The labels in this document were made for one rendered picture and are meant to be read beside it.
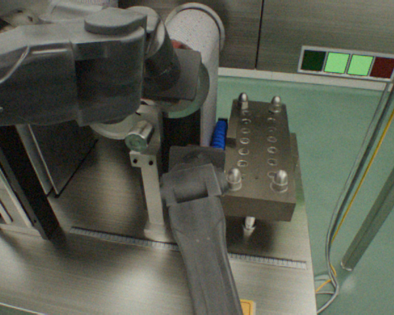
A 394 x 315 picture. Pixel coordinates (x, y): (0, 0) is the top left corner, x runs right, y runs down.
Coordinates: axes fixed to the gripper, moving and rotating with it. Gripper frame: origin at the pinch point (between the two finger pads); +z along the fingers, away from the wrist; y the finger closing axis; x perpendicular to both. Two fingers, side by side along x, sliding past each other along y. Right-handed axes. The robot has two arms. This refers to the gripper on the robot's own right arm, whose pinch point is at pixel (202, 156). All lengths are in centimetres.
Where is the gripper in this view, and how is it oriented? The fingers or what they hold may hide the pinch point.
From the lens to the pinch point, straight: 63.8
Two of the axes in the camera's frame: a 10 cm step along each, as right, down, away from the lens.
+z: 1.5, -1.9, 9.7
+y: 9.9, 1.1, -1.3
